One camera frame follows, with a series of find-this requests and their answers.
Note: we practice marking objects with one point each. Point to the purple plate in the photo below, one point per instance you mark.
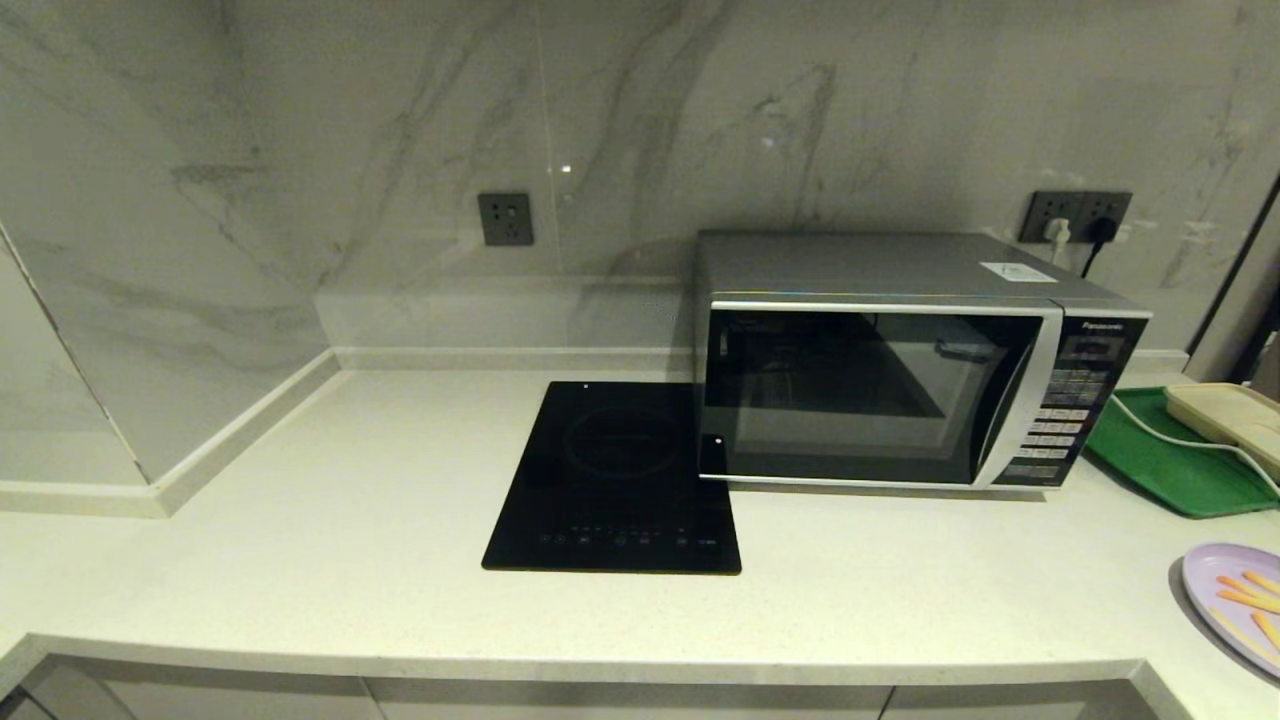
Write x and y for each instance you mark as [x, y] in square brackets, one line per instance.
[1212, 580]

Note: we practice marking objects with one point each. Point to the grey cabinet side panel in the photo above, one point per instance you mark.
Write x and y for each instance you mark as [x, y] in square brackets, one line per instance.
[60, 700]

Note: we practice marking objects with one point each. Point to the beige plastic box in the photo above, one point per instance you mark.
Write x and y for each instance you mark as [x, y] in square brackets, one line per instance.
[1230, 415]

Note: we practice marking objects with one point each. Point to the orange french fry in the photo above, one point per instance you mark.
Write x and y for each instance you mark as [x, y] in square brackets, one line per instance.
[1268, 625]
[1265, 580]
[1242, 585]
[1242, 637]
[1248, 600]

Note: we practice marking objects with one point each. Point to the white paper sheet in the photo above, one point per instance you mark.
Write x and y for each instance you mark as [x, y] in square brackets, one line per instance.
[1017, 271]

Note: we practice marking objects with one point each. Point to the green plastic tray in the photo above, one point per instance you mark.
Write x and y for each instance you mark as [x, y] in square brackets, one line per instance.
[1150, 470]

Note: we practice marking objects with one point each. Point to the grey double wall socket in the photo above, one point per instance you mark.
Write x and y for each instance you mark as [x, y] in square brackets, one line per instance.
[1080, 204]

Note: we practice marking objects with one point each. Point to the silver Panasonic microwave oven body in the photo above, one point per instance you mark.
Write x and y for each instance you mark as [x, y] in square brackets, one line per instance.
[850, 264]

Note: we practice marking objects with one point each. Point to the grey single wall socket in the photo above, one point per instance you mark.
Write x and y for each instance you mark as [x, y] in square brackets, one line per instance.
[505, 219]

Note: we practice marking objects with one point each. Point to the black induction cooktop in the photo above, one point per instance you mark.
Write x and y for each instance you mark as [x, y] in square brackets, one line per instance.
[610, 480]

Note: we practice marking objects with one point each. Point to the white power plug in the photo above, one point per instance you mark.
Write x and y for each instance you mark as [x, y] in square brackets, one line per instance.
[1058, 233]

